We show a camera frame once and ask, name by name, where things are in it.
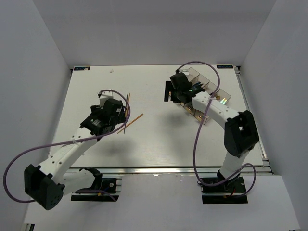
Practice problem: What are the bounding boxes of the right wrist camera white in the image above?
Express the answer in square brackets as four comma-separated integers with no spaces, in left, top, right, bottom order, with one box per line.
[179,69,190,77]

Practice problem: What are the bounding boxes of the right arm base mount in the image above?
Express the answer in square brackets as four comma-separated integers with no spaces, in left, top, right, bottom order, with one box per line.
[197,177,248,205]

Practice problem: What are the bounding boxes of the blue label sticker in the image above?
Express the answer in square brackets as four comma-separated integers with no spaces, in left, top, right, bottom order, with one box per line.
[73,66,90,71]
[217,64,233,69]

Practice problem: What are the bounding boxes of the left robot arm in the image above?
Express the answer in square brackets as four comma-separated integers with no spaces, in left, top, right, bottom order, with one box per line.
[24,98,126,210]

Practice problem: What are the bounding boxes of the aluminium table rail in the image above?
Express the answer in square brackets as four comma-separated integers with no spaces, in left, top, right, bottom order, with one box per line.
[67,166,272,174]

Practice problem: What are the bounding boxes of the right blue label sticker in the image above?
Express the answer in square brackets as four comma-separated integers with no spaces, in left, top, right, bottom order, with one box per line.
[217,64,233,69]

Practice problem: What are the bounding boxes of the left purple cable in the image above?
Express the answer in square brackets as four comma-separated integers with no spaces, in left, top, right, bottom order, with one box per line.
[3,89,132,204]

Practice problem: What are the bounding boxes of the clear four-compartment organizer tray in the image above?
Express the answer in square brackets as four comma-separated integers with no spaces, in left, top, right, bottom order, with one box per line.
[168,67,231,125]

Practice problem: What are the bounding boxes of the left blue label sticker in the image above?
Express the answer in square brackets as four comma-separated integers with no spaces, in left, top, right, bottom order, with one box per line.
[73,66,90,71]

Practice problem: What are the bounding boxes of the orange chopstick diagonal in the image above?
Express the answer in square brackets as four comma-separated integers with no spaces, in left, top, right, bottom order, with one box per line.
[117,113,144,134]

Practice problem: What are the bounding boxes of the iridescent fork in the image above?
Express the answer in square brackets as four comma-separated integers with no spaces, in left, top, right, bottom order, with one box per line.
[219,98,228,104]

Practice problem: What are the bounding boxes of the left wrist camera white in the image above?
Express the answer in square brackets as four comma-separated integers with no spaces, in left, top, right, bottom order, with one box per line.
[98,90,114,108]

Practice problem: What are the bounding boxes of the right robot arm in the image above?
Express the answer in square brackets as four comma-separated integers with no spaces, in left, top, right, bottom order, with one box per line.
[164,72,259,192]

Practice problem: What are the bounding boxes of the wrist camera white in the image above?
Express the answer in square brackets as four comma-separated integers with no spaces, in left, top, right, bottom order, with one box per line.
[179,69,190,77]
[98,90,114,108]

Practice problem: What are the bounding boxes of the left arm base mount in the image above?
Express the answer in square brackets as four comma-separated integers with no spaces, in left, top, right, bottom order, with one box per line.
[71,167,122,202]

